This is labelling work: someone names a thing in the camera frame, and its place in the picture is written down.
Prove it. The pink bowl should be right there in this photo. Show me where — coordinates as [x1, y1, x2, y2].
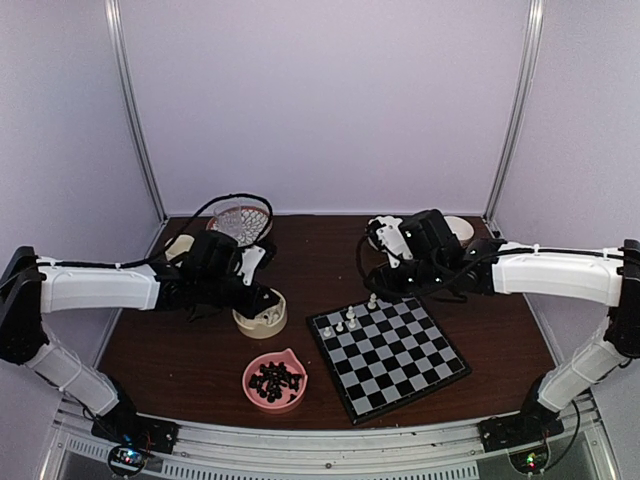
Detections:
[242, 348, 308, 414]

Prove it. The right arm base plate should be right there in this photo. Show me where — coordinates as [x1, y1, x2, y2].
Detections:
[477, 407, 564, 452]

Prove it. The small cream bowl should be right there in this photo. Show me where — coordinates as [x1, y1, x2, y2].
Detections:
[444, 216, 475, 247]

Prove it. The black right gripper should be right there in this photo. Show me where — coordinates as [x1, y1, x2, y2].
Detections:
[364, 258, 447, 303]

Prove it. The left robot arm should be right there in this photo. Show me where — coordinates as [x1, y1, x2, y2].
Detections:
[1, 230, 286, 444]

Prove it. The white textured ceramic mug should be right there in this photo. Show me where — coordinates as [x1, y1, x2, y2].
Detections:
[164, 234, 194, 261]

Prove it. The black chess pieces pile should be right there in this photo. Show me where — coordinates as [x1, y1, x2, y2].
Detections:
[248, 362, 303, 403]

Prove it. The white scalloped bowl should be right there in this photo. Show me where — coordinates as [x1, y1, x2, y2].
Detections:
[366, 215, 402, 251]

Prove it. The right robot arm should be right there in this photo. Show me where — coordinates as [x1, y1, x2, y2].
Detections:
[363, 209, 639, 442]

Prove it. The black and white chessboard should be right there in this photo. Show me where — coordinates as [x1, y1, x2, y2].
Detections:
[306, 298, 472, 425]

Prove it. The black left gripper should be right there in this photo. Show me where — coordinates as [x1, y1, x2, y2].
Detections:
[198, 273, 280, 320]

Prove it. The patterned saucer plate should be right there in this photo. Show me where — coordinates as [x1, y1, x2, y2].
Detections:
[206, 201, 271, 247]

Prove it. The clear glass tumbler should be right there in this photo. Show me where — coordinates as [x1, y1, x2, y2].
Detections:
[214, 200, 242, 237]

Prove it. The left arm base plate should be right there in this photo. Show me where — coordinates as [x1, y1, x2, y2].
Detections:
[91, 409, 179, 454]

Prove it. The aluminium front rail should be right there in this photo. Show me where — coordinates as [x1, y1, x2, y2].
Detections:
[35, 394, 622, 479]

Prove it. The cream bowl with spout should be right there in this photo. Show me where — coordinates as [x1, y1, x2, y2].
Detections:
[231, 290, 288, 340]

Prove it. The aluminium frame post left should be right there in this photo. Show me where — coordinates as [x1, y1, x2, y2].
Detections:
[104, 0, 167, 223]

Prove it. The aluminium frame post right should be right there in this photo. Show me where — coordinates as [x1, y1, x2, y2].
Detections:
[482, 0, 546, 231]

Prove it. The aluminium frame post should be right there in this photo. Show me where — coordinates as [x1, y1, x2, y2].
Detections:
[104, 0, 167, 223]
[482, 0, 546, 231]

